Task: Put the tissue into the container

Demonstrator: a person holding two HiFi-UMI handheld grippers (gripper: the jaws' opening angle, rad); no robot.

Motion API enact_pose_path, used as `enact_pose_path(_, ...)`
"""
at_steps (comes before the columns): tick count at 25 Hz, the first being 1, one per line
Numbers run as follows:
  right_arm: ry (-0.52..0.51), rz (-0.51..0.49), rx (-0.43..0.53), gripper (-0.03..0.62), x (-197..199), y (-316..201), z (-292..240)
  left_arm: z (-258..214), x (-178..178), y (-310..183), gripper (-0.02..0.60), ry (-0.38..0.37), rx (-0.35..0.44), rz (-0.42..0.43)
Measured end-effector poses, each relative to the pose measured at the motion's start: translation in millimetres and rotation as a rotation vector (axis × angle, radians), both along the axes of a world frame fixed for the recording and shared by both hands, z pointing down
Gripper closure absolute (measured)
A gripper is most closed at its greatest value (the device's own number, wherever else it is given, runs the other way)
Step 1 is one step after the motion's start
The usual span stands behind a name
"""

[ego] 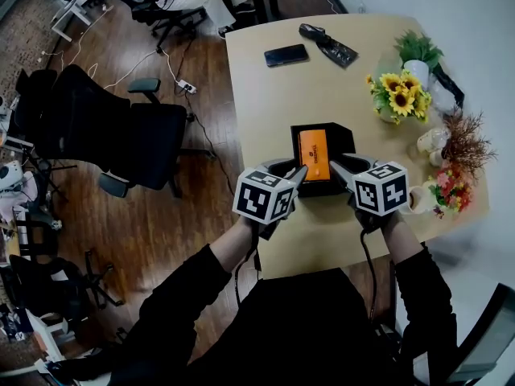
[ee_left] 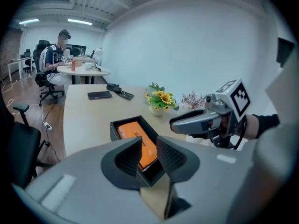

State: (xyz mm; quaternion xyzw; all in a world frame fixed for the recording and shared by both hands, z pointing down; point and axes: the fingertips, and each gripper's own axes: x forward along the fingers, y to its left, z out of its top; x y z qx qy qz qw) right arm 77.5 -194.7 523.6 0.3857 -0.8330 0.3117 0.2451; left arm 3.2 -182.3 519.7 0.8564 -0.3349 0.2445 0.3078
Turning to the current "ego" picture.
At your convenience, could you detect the white desk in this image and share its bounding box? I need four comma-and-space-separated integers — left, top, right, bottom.
51, 0, 106, 43

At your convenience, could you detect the person's body in black clothing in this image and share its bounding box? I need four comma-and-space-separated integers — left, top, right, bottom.
184, 267, 407, 386

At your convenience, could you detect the white mug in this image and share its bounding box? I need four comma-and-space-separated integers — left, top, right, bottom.
404, 181, 439, 216

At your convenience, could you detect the grey and black chair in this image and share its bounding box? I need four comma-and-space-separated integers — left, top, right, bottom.
446, 282, 515, 386

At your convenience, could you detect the black smartphone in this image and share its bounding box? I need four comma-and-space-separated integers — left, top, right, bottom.
263, 43, 310, 68

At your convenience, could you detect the sunflower bouquet in pot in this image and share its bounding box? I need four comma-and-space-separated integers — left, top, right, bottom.
365, 70, 432, 125

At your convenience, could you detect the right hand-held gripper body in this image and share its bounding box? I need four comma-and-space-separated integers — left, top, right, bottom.
348, 159, 410, 232

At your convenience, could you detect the large black office chair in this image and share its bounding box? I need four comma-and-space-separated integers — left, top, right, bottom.
38, 64, 216, 199

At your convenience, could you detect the red and orange flower pot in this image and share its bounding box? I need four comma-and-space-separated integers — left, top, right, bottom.
428, 165, 474, 219

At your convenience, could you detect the green plant in white pot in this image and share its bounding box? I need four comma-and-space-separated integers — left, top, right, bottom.
393, 30, 445, 80

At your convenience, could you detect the person's left forearm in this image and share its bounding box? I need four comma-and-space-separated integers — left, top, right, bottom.
120, 215, 258, 377

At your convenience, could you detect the orange tissues pack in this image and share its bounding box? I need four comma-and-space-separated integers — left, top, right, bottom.
297, 129, 332, 183

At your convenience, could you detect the black floor cable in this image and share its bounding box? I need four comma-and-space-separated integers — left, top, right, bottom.
187, 113, 237, 195

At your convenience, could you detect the black tray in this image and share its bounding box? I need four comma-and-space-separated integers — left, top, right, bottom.
432, 62, 465, 110

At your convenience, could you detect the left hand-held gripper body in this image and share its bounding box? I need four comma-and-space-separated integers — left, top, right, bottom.
232, 162, 299, 240

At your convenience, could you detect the black plastic bag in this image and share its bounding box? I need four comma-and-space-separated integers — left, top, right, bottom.
298, 23, 359, 69

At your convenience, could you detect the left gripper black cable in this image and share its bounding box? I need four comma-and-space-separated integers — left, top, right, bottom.
234, 231, 262, 305

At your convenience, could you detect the black swivel chair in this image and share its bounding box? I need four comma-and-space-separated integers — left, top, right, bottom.
108, 0, 207, 51

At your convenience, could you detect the black mesh chair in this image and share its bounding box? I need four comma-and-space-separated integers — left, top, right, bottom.
15, 68, 60, 108

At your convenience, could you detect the clear glass jar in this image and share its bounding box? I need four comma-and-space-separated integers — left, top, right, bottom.
416, 126, 451, 154

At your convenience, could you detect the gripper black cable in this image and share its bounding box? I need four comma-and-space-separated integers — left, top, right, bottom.
234, 231, 262, 305
360, 227, 379, 321

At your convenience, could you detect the black tissue box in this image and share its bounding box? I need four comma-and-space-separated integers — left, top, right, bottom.
290, 121, 357, 198

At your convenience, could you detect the black chair with star base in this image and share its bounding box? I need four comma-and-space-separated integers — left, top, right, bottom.
7, 249, 126, 325

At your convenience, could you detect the brown dried plant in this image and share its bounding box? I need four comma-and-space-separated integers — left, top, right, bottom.
441, 110, 498, 170

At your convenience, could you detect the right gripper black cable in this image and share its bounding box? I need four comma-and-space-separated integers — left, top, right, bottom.
360, 227, 379, 321

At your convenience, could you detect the white floor cable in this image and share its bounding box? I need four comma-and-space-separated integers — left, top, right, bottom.
104, 48, 180, 92

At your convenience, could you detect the person's right forearm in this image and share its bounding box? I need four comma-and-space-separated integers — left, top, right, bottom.
380, 211, 458, 369

